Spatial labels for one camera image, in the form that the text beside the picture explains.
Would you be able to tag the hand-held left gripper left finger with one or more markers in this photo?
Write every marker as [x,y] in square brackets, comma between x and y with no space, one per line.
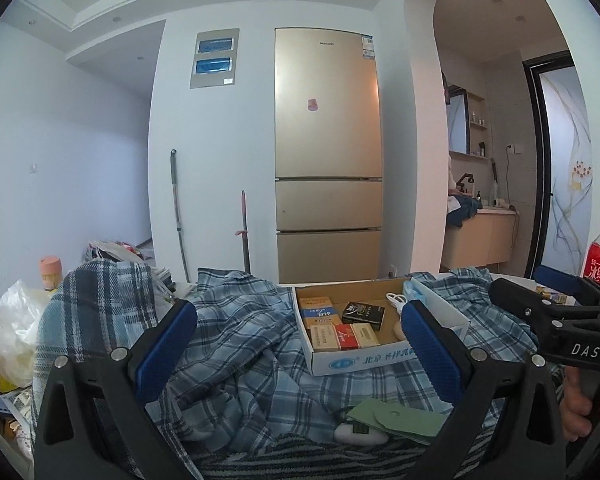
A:
[165,355]

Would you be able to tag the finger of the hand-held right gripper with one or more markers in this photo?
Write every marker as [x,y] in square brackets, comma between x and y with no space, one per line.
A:
[555,277]
[515,295]

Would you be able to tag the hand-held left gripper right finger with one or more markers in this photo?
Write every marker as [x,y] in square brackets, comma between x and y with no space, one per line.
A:
[425,350]

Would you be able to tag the cardboard box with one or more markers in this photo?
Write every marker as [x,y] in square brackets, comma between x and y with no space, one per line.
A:
[380,362]

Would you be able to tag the blue face mask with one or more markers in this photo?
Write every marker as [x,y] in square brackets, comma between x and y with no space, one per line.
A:
[414,291]

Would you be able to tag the black packet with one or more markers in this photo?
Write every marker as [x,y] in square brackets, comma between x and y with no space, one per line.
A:
[362,316]

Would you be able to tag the blue plaid shirt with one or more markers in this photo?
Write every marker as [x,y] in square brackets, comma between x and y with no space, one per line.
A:
[240,340]

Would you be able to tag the yellow and blue packet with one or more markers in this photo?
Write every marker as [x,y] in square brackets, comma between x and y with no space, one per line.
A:
[321,319]

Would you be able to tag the person's right hand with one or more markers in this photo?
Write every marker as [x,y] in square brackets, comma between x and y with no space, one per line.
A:
[577,405]

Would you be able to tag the small yellow box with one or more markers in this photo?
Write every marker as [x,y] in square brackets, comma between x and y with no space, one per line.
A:
[560,298]

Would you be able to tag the round beige disc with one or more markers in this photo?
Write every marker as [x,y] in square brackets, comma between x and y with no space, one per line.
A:
[399,331]

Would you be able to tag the wooden vanity cabinet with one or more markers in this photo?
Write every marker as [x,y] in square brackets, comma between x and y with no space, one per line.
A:
[480,240]

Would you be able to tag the green pouch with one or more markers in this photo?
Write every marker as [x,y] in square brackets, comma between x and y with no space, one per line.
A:
[405,422]

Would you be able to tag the red and tan packet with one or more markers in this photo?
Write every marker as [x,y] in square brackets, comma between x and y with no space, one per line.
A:
[345,337]

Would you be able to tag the white hair dryer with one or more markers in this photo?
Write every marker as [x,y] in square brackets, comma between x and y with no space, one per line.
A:
[501,203]

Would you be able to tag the blue clothes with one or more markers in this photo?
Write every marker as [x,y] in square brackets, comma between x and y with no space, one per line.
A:
[465,210]

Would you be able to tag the white charger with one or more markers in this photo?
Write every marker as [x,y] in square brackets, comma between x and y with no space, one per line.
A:
[365,439]

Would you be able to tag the printed newspaper pile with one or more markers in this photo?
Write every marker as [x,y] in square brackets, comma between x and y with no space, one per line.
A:
[115,251]

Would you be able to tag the black faucet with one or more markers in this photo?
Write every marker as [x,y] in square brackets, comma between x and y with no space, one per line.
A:
[464,182]

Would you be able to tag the patterned glass door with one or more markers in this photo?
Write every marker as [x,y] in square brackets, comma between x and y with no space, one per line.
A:
[567,135]

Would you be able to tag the white plastic bag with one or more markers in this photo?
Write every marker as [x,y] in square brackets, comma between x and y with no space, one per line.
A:
[17,330]

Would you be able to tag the grey striped cloth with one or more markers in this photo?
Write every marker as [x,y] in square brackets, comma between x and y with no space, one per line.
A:
[305,460]

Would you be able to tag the bathroom mirror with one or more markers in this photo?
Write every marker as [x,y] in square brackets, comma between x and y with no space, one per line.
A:
[458,120]

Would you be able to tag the gold refrigerator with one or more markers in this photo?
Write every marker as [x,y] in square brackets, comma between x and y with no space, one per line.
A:
[327,125]

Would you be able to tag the pink fridge sticker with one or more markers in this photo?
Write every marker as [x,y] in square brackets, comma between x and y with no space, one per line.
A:
[312,104]

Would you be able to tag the silver electrical panel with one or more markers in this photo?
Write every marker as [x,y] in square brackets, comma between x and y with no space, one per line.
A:
[212,81]

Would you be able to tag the fridge energy label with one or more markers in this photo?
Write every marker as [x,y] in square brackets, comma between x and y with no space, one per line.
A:
[368,46]

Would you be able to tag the black door frame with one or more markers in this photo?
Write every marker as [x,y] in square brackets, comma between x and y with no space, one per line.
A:
[535,160]

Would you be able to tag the wall niche shelf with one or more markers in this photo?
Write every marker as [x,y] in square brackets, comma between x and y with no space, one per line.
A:
[478,130]

